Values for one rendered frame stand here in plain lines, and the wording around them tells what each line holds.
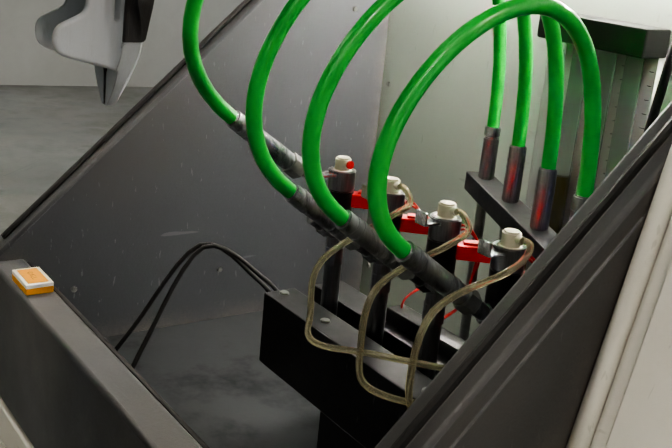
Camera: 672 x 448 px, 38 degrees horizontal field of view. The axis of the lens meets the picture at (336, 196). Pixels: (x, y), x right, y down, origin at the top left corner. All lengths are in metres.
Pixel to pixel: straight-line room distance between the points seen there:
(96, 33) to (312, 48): 0.66
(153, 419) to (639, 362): 0.39
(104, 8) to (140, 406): 0.36
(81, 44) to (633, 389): 0.44
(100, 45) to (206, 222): 0.63
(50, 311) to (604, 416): 0.57
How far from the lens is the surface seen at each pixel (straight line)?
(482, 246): 0.78
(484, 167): 1.10
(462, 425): 0.67
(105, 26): 0.68
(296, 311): 0.99
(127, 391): 0.89
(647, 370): 0.71
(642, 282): 0.72
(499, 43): 1.07
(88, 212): 1.21
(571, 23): 0.78
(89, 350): 0.96
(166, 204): 1.25
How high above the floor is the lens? 1.37
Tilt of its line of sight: 16 degrees down
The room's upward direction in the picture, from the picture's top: 6 degrees clockwise
